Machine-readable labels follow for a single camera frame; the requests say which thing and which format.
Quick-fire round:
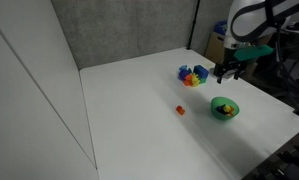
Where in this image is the dark equipment stand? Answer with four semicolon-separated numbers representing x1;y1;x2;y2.
274;19;299;118

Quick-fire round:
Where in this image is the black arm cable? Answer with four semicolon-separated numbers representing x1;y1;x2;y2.
263;0;299;25

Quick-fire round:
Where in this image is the black tripod pole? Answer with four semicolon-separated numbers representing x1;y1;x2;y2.
185;0;202;51

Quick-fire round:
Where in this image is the blue bag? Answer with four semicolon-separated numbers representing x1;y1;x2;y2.
213;20;230;36

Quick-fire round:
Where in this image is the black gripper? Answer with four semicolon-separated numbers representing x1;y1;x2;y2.
212;59;248;85

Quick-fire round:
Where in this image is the dark blue block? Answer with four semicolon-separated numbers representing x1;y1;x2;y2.
215;105;226;115

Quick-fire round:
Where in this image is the purple toy ball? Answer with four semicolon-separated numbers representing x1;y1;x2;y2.
178;69;191;82

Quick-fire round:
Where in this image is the cardboard box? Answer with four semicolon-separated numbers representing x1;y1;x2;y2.
204;31;227;65

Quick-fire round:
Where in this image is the green plastic bowl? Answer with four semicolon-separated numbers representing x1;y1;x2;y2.
210;96;240;121

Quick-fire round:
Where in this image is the blue toy box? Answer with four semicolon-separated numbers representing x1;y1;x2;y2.
192;64;210;80

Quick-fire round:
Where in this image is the orange wedge block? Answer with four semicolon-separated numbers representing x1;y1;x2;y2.
175;105;186;116

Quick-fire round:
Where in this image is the orange toy piece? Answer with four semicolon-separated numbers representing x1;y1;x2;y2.
183;74;194;87

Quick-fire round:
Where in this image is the light blue toy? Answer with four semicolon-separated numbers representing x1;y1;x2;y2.
178;64;192;73

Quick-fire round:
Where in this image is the yellow toy piece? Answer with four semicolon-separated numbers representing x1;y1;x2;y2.
190;74;202;88

